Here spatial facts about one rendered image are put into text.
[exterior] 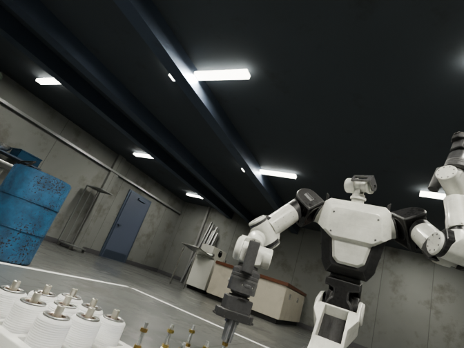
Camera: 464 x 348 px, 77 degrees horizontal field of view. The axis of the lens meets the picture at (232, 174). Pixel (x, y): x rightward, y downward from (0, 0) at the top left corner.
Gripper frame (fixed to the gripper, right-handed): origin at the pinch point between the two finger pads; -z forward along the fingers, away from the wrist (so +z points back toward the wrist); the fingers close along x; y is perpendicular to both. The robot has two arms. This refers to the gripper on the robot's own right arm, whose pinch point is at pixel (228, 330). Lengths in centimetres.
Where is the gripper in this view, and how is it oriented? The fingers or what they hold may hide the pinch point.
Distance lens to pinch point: 98.0
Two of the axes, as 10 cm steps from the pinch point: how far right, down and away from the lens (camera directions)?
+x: 8.8, 4.0, 2.4
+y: -3.5, 2.2, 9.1
